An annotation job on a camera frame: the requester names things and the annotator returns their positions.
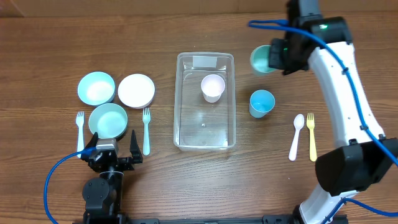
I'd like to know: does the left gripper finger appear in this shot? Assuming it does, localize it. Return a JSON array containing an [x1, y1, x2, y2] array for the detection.
[[84, 132, 99, 151], [129, 130, 142, 157]]

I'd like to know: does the teal bowl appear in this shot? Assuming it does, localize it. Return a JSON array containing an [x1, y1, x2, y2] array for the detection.
[[88, 103, 128, 139]]

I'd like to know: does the green cup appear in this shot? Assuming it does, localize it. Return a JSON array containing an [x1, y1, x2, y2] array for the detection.
[[250, 45, 276, 77]]

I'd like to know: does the light blue bowl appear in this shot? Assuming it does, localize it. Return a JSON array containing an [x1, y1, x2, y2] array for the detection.
[[77, 72, 116, 106]]

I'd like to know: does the blue cup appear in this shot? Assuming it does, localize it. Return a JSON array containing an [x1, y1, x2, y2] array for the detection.
[[249, 90, 275, 118]]

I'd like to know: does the white bowl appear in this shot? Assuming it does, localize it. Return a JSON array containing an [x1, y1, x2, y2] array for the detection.
[[118, 73, 155, 109]]

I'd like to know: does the pink cup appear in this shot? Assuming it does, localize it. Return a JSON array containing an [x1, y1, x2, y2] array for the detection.
[[200, 74, 226, 103]]

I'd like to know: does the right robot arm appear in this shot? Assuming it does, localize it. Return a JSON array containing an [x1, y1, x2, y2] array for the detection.
[[269, 0, 397, 223]]

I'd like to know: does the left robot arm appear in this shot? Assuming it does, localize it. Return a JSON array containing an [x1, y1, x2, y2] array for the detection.
[[81, 131, 143, 224]]

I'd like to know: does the clear plastic container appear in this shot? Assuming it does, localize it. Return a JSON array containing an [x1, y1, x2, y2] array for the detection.
[[174, 52, 236, 151]]

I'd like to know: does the white plastic fork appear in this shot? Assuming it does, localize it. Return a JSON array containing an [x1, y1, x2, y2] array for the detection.
[[75, 111, 85, 152]]

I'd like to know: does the light blue plastic fork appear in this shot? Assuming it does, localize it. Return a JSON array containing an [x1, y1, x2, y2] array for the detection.
[[142, 108, 151, 156]]

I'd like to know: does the yellow plastic fork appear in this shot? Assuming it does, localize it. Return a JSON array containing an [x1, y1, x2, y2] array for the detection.
[[306, 113, 317, 162]]

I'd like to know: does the pink plastic spoon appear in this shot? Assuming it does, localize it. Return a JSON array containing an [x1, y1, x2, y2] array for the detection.
[[288, 114, 304, 161]]

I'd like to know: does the left blue cable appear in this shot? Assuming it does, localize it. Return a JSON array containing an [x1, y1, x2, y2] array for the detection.
[[44, 146, 98, 224]]

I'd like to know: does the blue cable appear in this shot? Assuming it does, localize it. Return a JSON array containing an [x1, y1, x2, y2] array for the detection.
[[248, 19, 398, 224], [44, 146, 98, 224]]

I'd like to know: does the right blue cable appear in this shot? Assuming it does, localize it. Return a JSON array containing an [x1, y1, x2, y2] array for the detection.
[[248, 19, 398, 224]]

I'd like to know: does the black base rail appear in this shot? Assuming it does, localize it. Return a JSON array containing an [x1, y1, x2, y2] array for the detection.
[[73, 213, 348, 224]]

